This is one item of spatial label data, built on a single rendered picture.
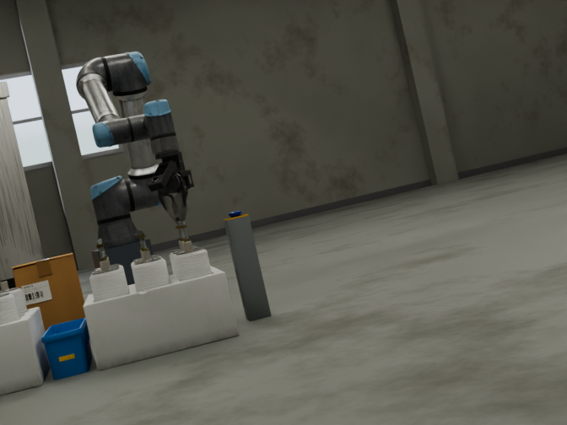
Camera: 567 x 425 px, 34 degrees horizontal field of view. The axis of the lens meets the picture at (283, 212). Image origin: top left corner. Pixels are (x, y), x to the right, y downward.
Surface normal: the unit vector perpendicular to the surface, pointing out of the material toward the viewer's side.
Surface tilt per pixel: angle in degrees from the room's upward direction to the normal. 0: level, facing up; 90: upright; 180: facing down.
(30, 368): 90
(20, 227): 90
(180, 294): 90
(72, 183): 90
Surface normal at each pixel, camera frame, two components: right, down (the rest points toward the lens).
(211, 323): 0.18, -0.01
